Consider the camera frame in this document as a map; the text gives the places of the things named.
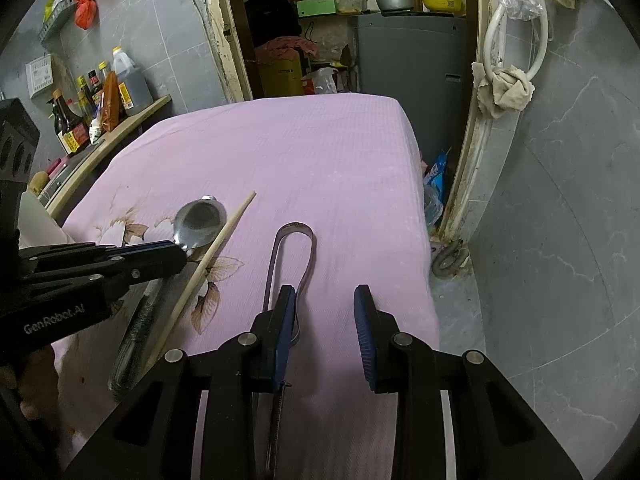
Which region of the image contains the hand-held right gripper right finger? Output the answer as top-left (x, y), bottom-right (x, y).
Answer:
top-left (352, 284), bottom-right (583, 480)

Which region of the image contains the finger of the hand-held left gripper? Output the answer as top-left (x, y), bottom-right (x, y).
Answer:
top-left (22, 246), bottom-right (189, 291)
top-left (19, 240), bottom-right (177, 262)

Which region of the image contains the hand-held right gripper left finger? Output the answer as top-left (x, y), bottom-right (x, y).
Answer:
top-left (62, 284), bottom-right (298, 480)

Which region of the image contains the large metal spoon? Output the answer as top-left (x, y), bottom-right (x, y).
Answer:
top-left (172, 194), bottom-right (227, 261)

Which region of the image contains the white plastic utensil holder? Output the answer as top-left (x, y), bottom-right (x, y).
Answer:
top-left (17, 192), bottom-right (66, 247)

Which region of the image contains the person's left hand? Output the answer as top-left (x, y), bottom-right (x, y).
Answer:
top-left (9, 346), bottom-right (59, 413)

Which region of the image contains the wooden chopstick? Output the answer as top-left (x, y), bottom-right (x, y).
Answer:
top-left (141, 190), bottom-right (257, 377)

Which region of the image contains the steel sink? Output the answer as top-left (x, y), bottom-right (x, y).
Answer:
top-left (46, 152), bottom-right (102, 202)

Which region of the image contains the loofah sponge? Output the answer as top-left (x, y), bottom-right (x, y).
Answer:
top-left (27, 170), bottom-right (51, 196)

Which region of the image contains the dark pump sauce bottle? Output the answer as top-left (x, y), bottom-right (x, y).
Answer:
top-left (51, 89), bottom-right (86, 155)

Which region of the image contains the orange seasoning packet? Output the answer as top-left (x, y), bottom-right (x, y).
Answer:
top-left (101, 70), bottom-right (121, 131)

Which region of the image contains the soy sauce bottle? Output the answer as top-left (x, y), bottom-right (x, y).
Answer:
top-left (75, 75), bottom-right (97, 127)

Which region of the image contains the pink floral blanket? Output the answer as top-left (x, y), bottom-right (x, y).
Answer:
top-left (50, 91), bottom-right (441, 480)

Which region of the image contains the red capped sauce bottle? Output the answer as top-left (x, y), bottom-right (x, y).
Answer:
top-left (87, 69), bottom-right (105, 111)

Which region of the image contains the blue snack packet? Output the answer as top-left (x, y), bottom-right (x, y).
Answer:
top-left (422, 148), bottom-right (452, 229)

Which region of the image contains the white paper notice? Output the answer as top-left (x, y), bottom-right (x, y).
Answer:
top-left (24, 54), bottom-right (55, 99)

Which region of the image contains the yellow gas cylinder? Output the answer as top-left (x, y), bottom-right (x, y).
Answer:
top-left (257, 52), bottom-right (305, 99)

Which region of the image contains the pink cloth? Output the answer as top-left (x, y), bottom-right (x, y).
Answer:
top-left (254, 35), bottom-right (319, 64)

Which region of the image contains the red plastic bag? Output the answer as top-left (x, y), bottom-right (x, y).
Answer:
top-left (74, 0), bottom-right (97, 30)

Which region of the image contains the black backpack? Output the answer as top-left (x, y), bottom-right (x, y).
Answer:
top-left (244, 0), bottom-right (301, 49)

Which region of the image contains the grey washing machine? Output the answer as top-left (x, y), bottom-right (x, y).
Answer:
top-left (347, 12), bottom-right (471, 162)

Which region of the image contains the beige knotted rag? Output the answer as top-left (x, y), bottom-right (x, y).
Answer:
top-left (470, 62), bottom-right (536, 121)

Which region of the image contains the green box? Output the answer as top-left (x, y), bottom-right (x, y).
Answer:
top-left (296, 0), bottom-right (338, 19)

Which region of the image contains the yellow plastic basin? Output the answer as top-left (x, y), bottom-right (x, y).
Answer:
top-left (419, 0), bottom-right (466, 15)

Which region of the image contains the black handled knife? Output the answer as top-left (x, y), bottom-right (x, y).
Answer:
top-left (107, 275), bottom-right (169, 397)

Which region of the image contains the worn door frame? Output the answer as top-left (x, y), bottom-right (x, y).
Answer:
top-left (197, 0), bottom-right (522, 242)

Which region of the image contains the metal wall shelf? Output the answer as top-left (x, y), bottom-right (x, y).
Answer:
top-left (38, 0), bottom-right (82, 44)

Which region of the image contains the white hose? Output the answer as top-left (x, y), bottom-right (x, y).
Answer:
top-left (482, 0), bottom-right (550, 82)

